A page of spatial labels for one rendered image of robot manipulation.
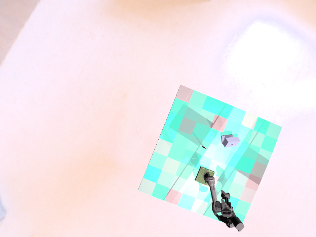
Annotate dark grey sloped panel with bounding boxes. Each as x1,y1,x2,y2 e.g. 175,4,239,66
221,134,240,147

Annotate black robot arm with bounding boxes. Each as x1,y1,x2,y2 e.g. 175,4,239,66
203,173,244,232

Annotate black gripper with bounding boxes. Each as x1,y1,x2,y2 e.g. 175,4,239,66
221,190,234,217

